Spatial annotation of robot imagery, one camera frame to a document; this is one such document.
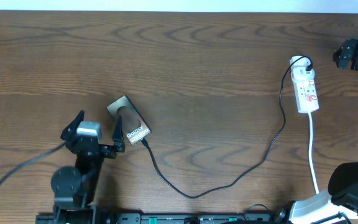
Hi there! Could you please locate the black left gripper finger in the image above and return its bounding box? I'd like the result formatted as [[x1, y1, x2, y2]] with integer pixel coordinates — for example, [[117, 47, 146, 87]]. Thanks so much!
[[112, 115, 124, 146], [60, 110, 85, 140]]

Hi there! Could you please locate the black USB charging cable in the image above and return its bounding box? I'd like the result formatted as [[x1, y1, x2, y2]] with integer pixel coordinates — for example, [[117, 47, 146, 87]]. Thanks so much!
[[140, 55, 314, 199]]

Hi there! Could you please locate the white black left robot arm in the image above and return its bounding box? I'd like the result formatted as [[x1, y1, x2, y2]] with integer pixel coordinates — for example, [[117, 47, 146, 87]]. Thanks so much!
[[51, 110, 125, 223]]

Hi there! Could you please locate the white USB charger adapter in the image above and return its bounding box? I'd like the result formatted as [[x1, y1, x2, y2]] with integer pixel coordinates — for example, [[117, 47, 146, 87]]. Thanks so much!
[[290, 55, 315, 83]]

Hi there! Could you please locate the white power strip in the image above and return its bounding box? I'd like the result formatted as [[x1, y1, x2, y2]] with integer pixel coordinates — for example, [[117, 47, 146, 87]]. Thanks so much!
[[291, 74, 319, 114]]

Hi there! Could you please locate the white power strip cord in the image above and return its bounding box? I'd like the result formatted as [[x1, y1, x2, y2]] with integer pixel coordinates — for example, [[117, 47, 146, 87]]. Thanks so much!
[[307, 111, 320, 195]]

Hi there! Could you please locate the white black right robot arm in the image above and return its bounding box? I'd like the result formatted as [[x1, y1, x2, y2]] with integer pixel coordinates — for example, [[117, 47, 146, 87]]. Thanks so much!
[[275, 39, 358, 223]]

